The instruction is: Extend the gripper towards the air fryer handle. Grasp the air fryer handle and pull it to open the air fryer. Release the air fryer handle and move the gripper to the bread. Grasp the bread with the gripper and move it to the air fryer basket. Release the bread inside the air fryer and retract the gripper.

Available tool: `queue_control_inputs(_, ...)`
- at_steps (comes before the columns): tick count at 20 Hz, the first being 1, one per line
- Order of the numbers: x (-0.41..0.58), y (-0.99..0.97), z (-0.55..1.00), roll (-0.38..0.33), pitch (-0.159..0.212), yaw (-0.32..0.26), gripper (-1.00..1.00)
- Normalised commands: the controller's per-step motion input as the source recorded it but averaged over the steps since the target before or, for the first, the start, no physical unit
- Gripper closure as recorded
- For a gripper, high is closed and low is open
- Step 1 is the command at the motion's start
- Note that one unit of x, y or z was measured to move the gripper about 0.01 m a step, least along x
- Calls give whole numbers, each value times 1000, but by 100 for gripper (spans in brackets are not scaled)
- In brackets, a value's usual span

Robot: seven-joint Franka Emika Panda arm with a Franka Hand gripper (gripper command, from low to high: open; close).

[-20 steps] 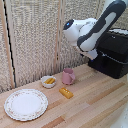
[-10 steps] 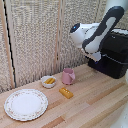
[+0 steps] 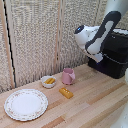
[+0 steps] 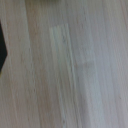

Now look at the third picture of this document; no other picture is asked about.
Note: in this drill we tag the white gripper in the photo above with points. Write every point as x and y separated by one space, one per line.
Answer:
96 57

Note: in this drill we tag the orange block with white stripes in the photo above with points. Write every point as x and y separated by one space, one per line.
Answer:
66 92

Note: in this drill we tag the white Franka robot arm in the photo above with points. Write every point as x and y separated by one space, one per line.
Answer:
96 36

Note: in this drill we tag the black air fryer body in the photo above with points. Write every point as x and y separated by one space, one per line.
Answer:
115 56

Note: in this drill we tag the pink mug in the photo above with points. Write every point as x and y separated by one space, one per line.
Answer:
68 76

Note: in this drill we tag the yellow food piece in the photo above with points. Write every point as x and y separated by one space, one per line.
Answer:
49 80

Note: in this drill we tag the small white bowl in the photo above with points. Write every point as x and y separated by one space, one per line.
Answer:
48 82

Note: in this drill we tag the wide woven screen panel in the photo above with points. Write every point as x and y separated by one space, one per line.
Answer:
33 40

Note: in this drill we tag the white plate with floral rim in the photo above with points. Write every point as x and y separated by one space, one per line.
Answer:
26 104

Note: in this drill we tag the wooden screen frame post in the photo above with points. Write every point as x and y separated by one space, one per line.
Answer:
7 43

